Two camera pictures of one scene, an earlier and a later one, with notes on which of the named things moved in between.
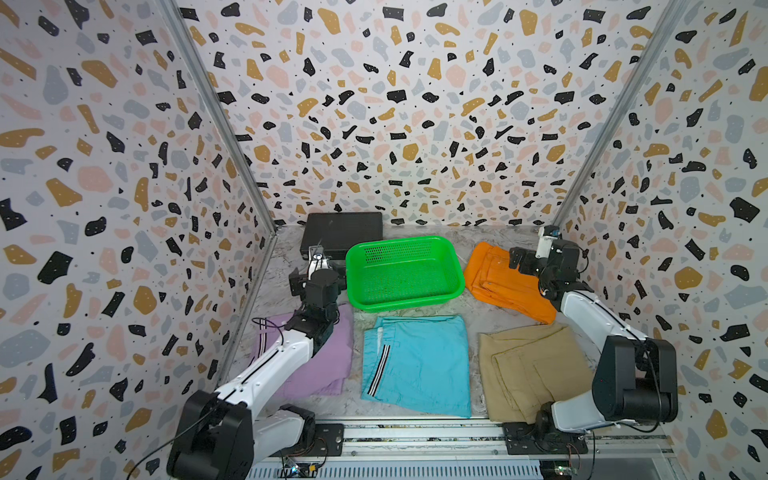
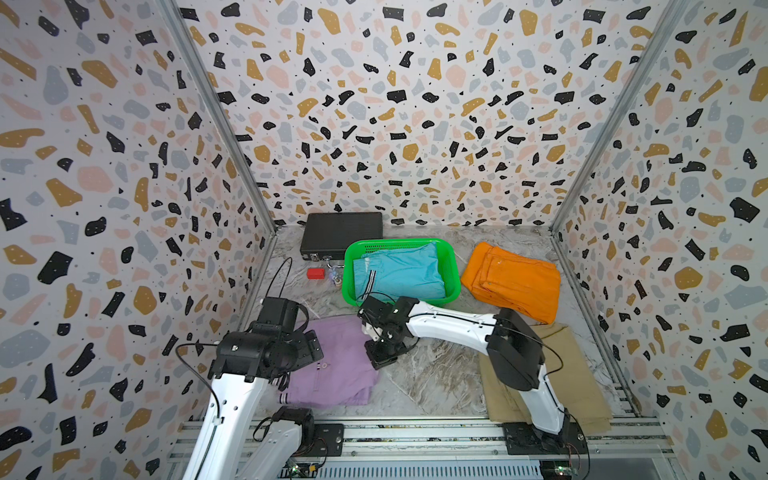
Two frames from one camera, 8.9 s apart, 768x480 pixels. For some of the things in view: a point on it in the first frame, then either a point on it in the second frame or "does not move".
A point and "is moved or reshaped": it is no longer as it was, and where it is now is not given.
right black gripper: x=527 y=257 → x=376 y=361
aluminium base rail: x=474 y=450 does not move
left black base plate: x=328 y=440 does not move
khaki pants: x=523 y=370 does not move
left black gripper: x=297 y=285 → x=307 y=351
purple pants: x=327 y=372 is moved or reshaped
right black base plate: x=542 y=439 does not move
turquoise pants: x=419 y=362 → x=412 y=272
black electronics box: x=335 y=232 does not move
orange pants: x=488 y=274 does not move
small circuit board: x=291 y=469 does not move
